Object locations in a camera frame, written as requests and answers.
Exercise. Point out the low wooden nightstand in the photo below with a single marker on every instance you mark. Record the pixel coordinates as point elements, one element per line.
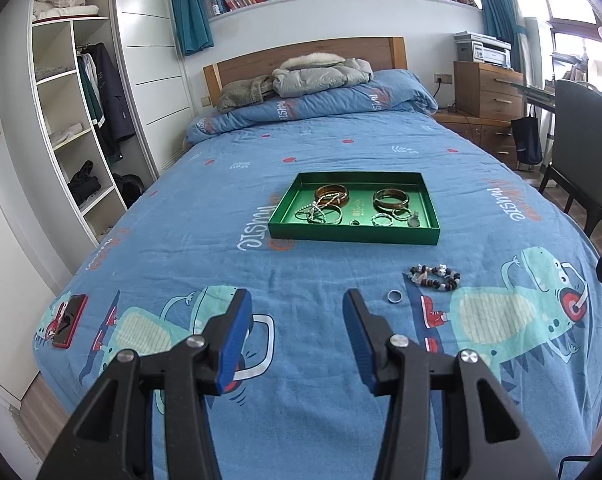
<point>486,135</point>

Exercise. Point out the black backpack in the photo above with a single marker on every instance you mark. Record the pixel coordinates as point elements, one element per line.
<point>128,190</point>

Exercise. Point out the glass desk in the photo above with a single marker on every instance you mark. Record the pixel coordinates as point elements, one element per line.
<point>533,87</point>

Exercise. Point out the grey chair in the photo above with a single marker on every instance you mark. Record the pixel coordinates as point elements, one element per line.
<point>581,130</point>

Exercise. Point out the wall outlet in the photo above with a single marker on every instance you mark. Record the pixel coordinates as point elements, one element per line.
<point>443,78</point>

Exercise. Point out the long blue curtain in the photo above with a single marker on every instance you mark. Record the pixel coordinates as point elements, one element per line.
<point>496,5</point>

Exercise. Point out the dark brown bangle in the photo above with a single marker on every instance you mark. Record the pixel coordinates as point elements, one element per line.
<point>388,192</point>

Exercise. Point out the green tray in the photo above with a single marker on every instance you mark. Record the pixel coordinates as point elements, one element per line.
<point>301,210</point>

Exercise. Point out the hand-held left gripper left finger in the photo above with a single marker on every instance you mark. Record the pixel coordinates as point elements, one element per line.
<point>233,340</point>

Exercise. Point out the white door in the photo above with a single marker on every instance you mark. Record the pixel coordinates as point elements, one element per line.
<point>6,285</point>

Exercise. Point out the red smartphone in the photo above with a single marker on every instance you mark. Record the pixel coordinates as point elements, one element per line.
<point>70,321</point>

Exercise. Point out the olive fleece jacket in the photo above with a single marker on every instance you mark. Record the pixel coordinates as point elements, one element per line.
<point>241,94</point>

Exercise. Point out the white printer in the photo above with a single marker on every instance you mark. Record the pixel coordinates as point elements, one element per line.
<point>481,50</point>

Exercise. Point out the folded white clothes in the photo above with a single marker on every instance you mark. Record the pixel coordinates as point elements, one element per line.
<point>68,135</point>

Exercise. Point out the blue dinosaur print bed sheet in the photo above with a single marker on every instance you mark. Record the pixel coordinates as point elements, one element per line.
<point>206,260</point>

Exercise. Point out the thin silver bangle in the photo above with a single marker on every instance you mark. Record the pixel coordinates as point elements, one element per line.
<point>339,216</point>

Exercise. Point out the grey puffer jacket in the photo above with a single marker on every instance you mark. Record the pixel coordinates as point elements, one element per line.
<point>321,77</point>

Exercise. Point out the black bag on shelf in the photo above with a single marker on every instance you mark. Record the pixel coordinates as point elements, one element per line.
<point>83,182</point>

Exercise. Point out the wooden headboard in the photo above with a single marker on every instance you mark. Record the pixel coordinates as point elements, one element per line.
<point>251,62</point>

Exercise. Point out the wooden drawer chest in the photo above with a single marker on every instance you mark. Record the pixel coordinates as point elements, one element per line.
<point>486,92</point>

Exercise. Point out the folded blue duvet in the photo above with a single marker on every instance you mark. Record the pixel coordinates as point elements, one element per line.
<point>331,105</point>

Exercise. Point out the short blue curtain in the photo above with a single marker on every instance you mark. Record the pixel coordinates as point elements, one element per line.
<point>190,10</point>

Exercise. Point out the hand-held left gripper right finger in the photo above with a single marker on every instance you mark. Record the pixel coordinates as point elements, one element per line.
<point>361,345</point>

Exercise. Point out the hanging dark clothes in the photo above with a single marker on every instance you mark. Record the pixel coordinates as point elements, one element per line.
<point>108,95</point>

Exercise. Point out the amber bangle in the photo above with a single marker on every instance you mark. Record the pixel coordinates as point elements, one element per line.
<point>331,188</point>

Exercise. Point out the white wardrobe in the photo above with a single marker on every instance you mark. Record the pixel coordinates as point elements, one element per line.
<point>151,70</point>

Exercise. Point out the black tote bag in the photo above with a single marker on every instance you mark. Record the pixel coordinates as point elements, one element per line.
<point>527,142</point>

